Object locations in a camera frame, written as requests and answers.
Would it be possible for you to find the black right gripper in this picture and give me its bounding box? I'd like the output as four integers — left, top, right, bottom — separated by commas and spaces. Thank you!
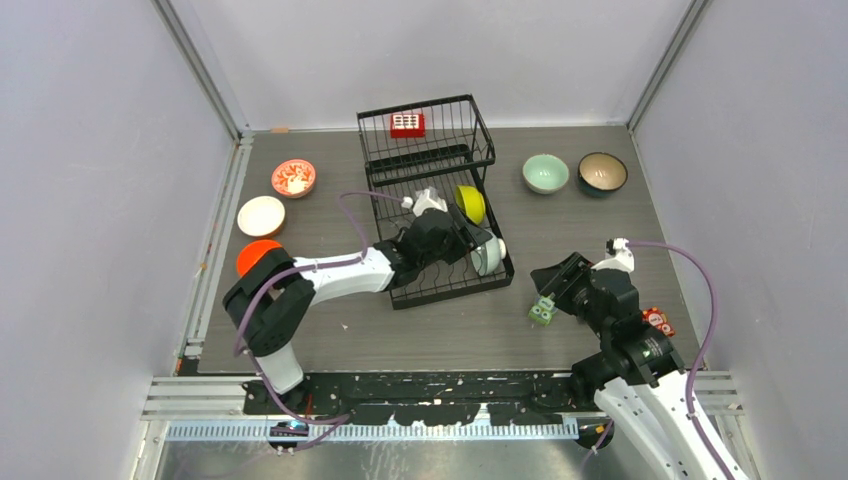
530, 250, 610, 337

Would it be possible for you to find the mint textured bowl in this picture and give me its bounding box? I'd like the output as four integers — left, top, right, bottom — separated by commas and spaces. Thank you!
470, 236, 507, 277

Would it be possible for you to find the celadon bowl with flower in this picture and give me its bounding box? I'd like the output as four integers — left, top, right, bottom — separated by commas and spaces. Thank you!
521, 154, 570, 195

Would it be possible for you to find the black wire dish rack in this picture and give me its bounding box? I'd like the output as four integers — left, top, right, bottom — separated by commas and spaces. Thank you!
357, 94, 515, 310

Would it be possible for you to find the dark blue glazed bowl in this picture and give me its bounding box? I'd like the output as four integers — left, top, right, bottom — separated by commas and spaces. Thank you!
577, 152, 629, 198

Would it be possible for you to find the white bowl red floral pattern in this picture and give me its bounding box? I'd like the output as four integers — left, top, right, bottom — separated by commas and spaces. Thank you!
271, 158, 317, 198

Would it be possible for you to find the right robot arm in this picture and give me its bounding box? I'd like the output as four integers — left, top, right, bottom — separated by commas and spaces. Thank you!
531, 243, 747, 479

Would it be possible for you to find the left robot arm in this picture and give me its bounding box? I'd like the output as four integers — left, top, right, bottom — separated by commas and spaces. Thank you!
222, 206, 507, 414

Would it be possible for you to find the yellow-green bowl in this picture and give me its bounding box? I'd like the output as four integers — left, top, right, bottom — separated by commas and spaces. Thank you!
454, 185, 486, 225

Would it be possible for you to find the green owl toy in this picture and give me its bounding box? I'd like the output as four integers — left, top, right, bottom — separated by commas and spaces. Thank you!
528, 296, 558, 326

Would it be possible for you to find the red owl card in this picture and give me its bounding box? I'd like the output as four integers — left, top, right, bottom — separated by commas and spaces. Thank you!
642, 307, 676, 337

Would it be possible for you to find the red box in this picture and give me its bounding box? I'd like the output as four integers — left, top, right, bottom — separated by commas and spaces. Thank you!
389, 113, 427, 139

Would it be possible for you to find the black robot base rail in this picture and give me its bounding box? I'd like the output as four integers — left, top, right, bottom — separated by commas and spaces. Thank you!
242, 370, 600, 426

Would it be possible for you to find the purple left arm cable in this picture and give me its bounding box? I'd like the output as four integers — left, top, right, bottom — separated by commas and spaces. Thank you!
231, 192, 405, 453

